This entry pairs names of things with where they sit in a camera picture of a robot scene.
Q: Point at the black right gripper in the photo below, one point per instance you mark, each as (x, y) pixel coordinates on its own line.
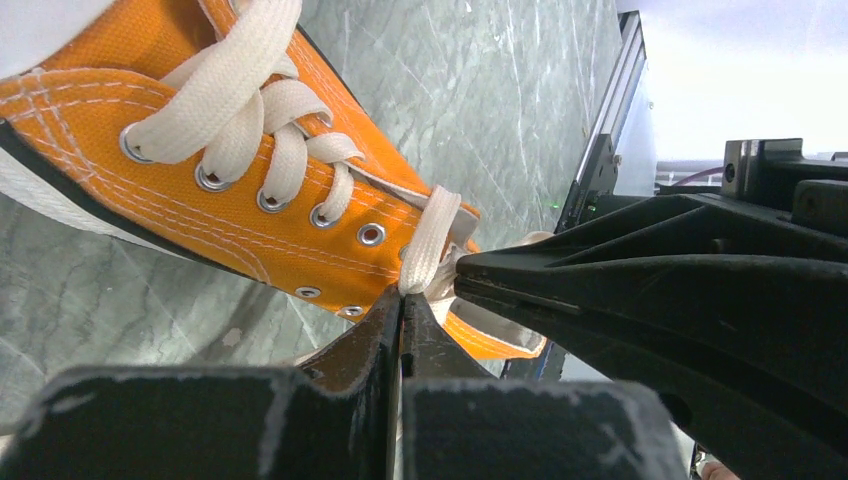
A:
(735, 314)

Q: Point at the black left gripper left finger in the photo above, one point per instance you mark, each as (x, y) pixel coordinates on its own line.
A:
(331, 417)

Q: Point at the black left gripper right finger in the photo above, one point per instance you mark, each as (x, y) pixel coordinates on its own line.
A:
(481, 427)

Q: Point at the orange canvas sneaker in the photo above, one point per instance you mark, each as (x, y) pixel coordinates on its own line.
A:
(75, 74)

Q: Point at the white shoelace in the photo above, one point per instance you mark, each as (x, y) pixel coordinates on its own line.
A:
(260, 112)

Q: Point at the aluminium rail frame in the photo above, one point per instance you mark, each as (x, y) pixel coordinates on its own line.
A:
(619, 161)

